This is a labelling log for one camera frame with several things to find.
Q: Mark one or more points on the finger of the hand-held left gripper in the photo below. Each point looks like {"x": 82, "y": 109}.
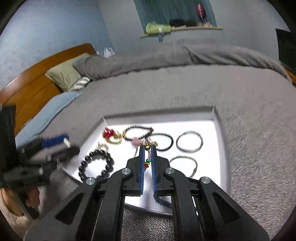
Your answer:
{"x": 67, "y": 153}
{"x": 55, "y": 141}

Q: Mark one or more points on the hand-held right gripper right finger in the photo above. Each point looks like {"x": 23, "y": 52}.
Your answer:
{"x": 154, "y": 171}

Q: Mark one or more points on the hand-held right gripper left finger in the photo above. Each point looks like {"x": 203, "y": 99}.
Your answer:
{"x": 141, "y": 171}

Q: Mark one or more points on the grey cardboard box tray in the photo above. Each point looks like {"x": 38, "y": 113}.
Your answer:
{"x": 208, "y": 166}

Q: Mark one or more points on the person's left forearm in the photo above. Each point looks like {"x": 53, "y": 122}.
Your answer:
{"x": 11, "y": 223}

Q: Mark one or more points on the person's left hand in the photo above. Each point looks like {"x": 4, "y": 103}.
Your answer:
{"x": 13, "y": 204}

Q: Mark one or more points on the light blue cloth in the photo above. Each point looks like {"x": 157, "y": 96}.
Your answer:
{"x": 50, "y": 106}

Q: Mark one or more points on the silver bangle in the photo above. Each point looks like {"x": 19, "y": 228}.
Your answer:
{"x": 196, "y": 165}
{"x": 177, "y": 141}

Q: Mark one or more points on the red bead gold hair ornament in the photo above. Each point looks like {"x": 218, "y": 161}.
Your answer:
{"x": 107, "y": 134}

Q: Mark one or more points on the wooden headboard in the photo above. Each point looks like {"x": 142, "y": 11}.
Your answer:
{"x": 34, "y": 88}

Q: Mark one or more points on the striped pillow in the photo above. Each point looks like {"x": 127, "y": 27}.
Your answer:
{"x": 81, "y": 83}

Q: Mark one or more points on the beige pillow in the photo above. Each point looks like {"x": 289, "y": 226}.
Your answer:
{"x": 62, "y": 74}

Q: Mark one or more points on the white plastic bag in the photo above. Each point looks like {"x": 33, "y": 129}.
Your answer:
{"x": 108, "y": 52}

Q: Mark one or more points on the grey knit bedspread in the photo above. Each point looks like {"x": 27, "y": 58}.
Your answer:
{"x": 242, "y": 104}

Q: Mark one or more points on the grey duvet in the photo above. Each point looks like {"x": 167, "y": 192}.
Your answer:
{"x": 161, "y": 58}

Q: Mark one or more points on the green cloth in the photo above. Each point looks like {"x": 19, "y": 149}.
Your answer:
{"x": 155, "y": 27}

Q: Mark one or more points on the wooden stand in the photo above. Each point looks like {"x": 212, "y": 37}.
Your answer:
{"x": 291, "y": 76}

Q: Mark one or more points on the dark red ornament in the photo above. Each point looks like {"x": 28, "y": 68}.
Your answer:
{"x": 200, "y": 10}

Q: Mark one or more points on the black monitor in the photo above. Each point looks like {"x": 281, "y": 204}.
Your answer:
{"x": 286, "y": 46}

